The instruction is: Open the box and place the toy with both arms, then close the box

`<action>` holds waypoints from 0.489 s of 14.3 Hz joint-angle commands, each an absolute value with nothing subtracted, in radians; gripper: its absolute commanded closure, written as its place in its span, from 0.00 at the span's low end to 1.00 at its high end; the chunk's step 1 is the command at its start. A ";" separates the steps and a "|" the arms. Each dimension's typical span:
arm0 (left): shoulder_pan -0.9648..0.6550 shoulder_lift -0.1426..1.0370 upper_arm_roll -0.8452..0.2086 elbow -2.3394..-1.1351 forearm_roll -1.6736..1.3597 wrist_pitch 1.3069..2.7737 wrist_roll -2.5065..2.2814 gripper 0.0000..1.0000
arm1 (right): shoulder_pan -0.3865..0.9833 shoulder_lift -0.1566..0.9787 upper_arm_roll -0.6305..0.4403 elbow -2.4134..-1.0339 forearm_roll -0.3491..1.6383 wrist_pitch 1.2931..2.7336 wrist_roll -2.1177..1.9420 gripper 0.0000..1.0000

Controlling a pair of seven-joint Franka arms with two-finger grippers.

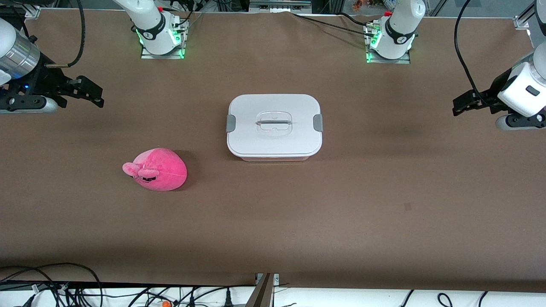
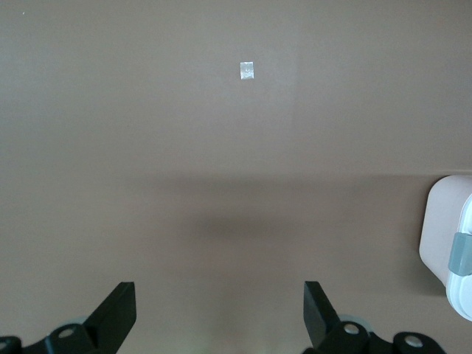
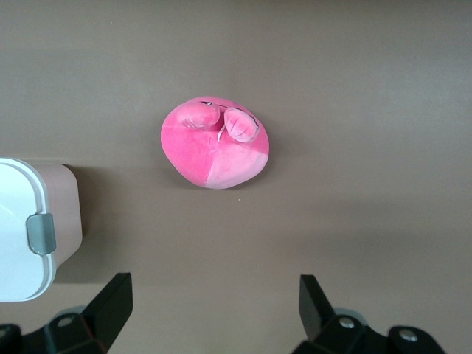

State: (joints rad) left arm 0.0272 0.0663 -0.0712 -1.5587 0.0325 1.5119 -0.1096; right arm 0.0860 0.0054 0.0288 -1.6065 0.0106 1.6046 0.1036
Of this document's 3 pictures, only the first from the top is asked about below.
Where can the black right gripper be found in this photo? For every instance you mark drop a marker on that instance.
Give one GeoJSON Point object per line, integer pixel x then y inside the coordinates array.
{"type": "Point", "coordinates": [45, 78]}

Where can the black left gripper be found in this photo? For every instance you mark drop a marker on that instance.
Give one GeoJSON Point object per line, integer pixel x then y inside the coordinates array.
{"type": "Point", "coordinates": [493, 91]}

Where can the pink plush toy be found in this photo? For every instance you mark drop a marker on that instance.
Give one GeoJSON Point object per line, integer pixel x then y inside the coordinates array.
{"type": "Point", "coordinates": [164, 170]}

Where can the white box lid grey latches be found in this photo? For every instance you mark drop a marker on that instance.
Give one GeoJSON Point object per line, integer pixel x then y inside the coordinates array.
{"type": "Point", "coordinates": [273, 140]}

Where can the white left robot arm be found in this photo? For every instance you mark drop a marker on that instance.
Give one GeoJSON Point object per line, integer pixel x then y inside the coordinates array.
{"type": "Point", "coordinates": [401, 25]}

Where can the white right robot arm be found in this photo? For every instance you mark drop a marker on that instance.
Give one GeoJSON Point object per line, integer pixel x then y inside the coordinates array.
{"type": "Point", "coordinates": [151, 25]}

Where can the pink translucent plastic box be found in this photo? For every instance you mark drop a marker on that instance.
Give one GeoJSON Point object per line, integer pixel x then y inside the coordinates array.
{"type": "Point", "coordinates": [273, 158]}

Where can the black power plug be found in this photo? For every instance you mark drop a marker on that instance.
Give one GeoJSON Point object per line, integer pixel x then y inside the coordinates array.
{"type": "Point", "coordinates": [228, 299]}

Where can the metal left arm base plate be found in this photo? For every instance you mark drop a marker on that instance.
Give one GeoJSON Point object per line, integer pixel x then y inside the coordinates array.
{"type": "Point", "coordinates": [403, 61]}

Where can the aluminium corner bracket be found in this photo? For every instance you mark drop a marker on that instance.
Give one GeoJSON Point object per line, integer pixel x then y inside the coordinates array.
{"type": "Point", "coordinates": [32, 13]}

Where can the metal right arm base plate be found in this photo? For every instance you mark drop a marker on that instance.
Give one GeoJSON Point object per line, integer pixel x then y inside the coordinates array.
{"type": "Point", "coordinates": [179, 51]}

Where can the aluminium corner frame profile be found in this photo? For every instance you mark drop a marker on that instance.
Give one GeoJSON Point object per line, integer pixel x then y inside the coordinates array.
{"type": "Point", "coordinates": [524, 20]}

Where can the grey metal rail piece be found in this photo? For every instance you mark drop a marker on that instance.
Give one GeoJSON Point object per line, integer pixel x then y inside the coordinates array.
{"type": "Point", "coordinates": [279, 5]}

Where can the aluminium profile post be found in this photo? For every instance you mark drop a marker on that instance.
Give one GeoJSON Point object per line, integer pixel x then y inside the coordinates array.
{"type": "Point", "coordinates": [262, 294]}

